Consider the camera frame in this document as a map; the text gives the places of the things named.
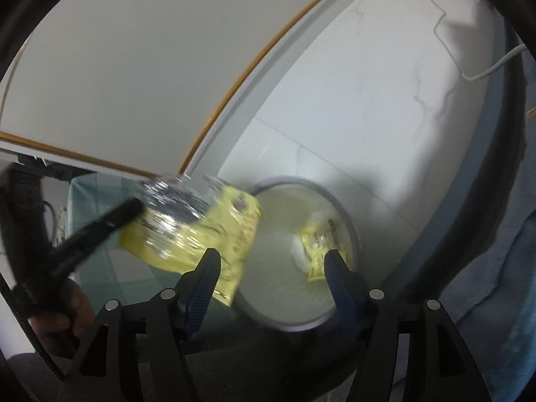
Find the small yellow snack packet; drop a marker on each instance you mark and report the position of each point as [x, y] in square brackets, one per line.
[320, 238]

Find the large yellow snack wrapper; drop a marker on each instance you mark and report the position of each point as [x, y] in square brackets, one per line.
[228, 234]

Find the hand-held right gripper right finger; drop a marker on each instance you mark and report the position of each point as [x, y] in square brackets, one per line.
[341, 293]

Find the person's left hand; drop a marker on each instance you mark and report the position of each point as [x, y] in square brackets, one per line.
[63, 322]

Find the blue blanket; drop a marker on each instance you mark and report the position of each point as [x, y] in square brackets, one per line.
[502, 259]

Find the crumpled white tissue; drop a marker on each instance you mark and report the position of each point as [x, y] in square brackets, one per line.
[300, 256]

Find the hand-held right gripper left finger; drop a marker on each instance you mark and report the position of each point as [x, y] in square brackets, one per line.
[201, 291]

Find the green plaid cloth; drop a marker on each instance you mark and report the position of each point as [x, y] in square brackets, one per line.
[90, 192]

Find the dark object under wardrobe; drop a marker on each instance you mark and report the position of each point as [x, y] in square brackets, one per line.
[46, 169]

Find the white wardrobe with gold trim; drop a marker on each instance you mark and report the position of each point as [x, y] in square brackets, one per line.
[125, 71]

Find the white plastic waste bin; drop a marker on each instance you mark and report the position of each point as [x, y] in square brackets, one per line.
[276, 268]

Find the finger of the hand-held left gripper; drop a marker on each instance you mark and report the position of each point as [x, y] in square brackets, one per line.
[96, 234]

